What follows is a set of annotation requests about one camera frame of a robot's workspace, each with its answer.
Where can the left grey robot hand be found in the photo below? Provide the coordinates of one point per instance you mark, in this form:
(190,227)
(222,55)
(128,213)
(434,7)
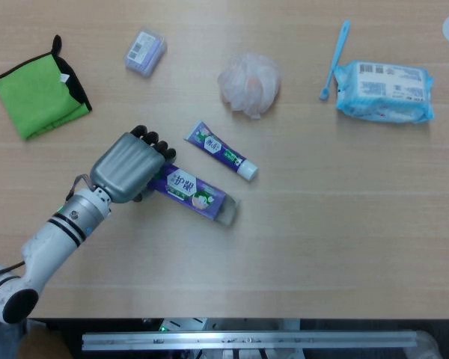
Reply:
(129,168)

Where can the purple toothpaste box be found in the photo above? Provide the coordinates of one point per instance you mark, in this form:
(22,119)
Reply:
(198,194)

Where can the purple toothpaste tube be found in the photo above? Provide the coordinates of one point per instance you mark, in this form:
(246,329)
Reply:
(220,149)

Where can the white robot base unit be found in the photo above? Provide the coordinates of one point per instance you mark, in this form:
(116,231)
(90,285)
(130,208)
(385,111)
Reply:
(224,324)

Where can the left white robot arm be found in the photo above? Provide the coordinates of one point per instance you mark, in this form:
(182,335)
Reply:
(41,247)

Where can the small purple soap packet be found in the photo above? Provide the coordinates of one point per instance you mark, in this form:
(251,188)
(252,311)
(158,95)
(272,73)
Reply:
(145,53)

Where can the green microfiber cloth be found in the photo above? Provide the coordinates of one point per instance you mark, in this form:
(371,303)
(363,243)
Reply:
(39,101)

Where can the pink mesh bath sponge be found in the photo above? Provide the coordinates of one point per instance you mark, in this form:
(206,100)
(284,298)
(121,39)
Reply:
(250,86)

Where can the blue toothbrush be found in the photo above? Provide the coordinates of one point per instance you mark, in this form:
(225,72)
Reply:
(333,63)

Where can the blue wet wipes pack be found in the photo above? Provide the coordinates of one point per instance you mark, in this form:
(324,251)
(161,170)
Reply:
(385,91)

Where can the aluminium profile rail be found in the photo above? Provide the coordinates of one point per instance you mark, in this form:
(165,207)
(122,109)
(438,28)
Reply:
(248,340)

